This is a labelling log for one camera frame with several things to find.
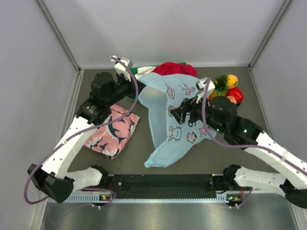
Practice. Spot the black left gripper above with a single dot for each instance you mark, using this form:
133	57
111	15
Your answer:
132	94

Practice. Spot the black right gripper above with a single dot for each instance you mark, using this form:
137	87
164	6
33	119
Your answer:
186	106

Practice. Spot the light blue cartoon plastic bag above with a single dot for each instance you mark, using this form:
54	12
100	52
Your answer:
171	139

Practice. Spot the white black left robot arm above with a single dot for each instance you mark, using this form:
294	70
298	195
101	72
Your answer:
51	175

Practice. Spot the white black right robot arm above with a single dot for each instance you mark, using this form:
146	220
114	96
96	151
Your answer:
220	114

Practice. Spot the green plastic tray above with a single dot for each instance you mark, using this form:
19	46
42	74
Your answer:
134	69

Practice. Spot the white cloth in tray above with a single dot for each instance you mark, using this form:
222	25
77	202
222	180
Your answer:
144	70

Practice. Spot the plastic pineapple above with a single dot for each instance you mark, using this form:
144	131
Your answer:
221	87

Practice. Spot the orange peach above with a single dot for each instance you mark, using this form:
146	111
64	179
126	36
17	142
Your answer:
232	99

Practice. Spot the red crumpled cloth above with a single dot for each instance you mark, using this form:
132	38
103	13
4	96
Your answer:
169	68

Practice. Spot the red bell pepper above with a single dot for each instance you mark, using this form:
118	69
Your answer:
237	94

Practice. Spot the yellow orange mango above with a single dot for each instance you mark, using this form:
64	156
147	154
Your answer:
232	81

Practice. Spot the pink patterned cloth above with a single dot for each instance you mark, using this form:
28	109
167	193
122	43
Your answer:
110	140

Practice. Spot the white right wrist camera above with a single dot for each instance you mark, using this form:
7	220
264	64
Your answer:
205	87

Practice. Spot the slotted cable duct rail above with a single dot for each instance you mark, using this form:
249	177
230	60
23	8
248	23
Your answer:
103	198

